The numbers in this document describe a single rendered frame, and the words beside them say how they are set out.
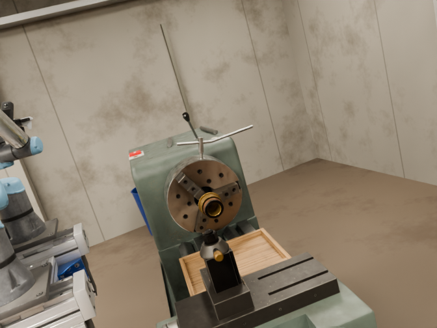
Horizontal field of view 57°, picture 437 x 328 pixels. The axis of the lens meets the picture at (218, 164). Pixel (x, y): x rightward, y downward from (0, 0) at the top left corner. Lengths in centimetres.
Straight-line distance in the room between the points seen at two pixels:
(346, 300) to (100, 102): 387
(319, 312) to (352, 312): 8
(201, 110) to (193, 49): 72
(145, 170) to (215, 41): 334
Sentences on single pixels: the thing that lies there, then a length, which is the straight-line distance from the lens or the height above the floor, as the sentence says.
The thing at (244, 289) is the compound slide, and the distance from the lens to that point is 109.
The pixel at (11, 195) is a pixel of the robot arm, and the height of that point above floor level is 134.
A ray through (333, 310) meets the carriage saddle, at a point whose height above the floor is 92.
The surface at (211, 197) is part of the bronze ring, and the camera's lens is 153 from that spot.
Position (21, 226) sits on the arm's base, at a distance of 165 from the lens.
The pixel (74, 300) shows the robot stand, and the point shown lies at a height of 110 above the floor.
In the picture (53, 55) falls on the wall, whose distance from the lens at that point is 465.
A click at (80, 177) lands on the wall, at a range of 470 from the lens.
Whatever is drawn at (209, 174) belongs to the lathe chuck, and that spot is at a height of 117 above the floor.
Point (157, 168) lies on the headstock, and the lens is 176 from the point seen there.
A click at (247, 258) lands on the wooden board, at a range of 151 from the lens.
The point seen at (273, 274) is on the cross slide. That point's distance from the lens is 121.
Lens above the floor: 159
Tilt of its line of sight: 14 degrees down
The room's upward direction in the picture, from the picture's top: 16 degrees counter-clockwise
